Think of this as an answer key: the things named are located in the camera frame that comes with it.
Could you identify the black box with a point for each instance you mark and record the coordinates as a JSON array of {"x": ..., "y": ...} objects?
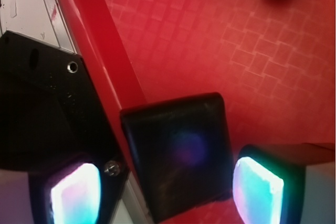
[{"x": 181, "y": 153}]

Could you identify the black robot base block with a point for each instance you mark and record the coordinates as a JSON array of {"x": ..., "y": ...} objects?
[{"x": 49, "y": 106}]

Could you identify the red plastic tray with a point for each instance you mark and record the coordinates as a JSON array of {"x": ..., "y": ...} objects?
[{"x": 273, "y": 61}]

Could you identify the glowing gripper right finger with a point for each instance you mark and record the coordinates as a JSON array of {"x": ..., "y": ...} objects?
[{"x": 269, "y": 182}]

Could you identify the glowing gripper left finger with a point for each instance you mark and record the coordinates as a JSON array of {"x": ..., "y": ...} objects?
[{"x": 67, "y": 189}]

